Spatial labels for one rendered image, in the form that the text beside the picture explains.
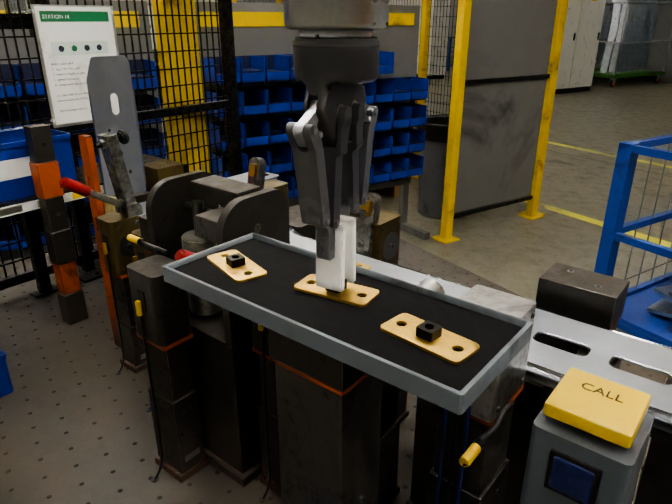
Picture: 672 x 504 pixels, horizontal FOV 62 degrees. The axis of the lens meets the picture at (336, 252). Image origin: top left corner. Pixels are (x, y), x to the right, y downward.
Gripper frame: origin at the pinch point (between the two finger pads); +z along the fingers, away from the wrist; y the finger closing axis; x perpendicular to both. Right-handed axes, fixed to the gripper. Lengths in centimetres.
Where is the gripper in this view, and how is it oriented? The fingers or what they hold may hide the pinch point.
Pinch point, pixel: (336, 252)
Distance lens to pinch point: 55.8
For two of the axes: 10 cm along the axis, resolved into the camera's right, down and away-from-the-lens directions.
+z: 0.0, 9.2, 3.9
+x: -8.7, -1.9, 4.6
